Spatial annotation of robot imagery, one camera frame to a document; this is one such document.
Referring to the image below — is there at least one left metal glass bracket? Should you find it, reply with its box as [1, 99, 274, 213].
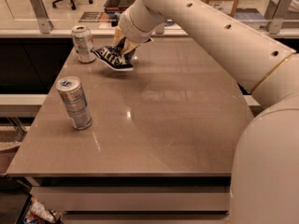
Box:
[30, 0, 53, 34]

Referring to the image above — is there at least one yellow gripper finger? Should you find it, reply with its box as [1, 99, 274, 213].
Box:
[113, 26, 125, 46]
[121, 39, 140, 63]

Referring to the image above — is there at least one metal glass bracket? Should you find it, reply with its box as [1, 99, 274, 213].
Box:
[30, 0, 53, 34]
[265, 0, 292, 35]
[155, 23, 164, 35]

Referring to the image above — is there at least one right metal glass bracket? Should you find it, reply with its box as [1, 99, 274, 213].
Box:
[265, 0, 292, 35]

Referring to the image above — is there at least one blue Kettle chip bag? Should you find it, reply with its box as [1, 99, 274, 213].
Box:
[93, 45, 134, 71]

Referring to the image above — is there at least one bin with trash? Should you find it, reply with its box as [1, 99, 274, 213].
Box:
[16, 196, 64, 224]

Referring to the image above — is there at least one white green 7up can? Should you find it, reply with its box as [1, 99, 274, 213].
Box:
[72, 25, 96, 63]

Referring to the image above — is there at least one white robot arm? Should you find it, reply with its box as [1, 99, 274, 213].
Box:
[119, 0, 299, 224]

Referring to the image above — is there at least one silver blue energy drink can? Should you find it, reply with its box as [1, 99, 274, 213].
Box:
[56, 77, 93, 130]

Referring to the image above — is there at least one middle metal glass bracket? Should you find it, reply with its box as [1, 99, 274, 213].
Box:
[155, 23, 164, 35]

